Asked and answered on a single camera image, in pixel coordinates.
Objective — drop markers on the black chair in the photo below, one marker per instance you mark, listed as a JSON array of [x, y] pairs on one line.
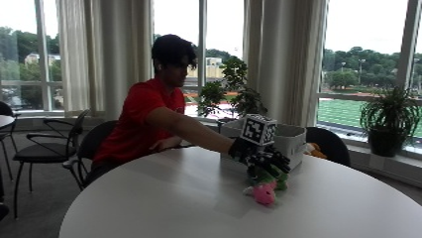
[[6, 132], [330, 145], [95, 142], [46, 148]]

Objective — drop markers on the cream curtain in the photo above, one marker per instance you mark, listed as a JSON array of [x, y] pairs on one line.
[[286, 61], [106, 56]]

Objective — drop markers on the white round table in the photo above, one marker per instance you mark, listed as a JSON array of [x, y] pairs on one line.
[[6, 120]]

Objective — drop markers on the person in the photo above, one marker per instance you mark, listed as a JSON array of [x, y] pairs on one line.
[[146, 122]]

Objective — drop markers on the white storage box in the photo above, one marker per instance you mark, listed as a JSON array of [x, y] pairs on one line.
[[288, 140]]

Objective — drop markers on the potted grassy plant in black pot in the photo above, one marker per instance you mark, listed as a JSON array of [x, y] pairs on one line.
[[389, 120]]

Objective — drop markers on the orange and yellow soft toy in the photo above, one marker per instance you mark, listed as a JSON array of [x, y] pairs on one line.
[[315, 150]]

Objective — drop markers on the green and pink soft toy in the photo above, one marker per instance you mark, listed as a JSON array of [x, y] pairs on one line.
[[266, 190]]

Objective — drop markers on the white marker cube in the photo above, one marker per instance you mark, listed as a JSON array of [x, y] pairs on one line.
[[259, 129]]

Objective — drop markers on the potted leafy plant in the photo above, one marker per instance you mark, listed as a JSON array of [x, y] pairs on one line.
[[234, 89]]

